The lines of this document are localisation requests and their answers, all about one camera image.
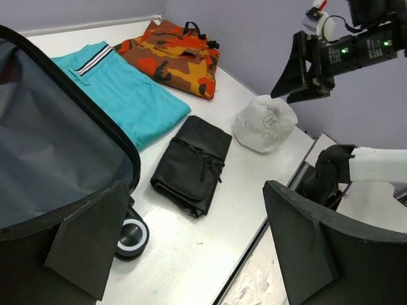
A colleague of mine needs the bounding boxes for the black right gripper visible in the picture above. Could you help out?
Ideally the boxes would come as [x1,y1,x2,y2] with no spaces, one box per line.
[270,12,406,103]

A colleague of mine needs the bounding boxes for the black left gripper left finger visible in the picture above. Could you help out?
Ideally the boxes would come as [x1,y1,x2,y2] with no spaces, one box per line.
[1,182,130,304]

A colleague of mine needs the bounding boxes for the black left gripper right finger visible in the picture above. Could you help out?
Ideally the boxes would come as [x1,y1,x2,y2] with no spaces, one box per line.
[263,180,406,304]

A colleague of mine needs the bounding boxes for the white drawstring bag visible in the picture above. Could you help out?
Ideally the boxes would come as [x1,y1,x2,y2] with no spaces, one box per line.
[233,95,298,154]

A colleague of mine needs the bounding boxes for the pink and teal suitcase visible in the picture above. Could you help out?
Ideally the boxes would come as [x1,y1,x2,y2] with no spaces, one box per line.
[1,26,149,261]

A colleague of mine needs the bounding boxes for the orange camouflage shorts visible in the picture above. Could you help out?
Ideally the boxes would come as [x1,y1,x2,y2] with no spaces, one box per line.
[114,20,220,100]

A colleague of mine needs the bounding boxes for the black pouch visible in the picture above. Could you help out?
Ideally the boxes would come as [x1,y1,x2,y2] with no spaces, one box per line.
[150,116,232,219]

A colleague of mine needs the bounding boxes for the teal shorts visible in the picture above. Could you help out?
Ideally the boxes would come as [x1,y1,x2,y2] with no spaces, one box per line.
[52,41,191,151]

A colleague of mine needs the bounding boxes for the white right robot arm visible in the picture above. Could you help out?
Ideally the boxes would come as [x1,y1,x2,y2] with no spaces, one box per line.
[270,1,406,208]

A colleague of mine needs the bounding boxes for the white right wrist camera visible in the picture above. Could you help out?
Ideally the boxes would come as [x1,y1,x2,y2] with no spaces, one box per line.
[303,0,335,41]

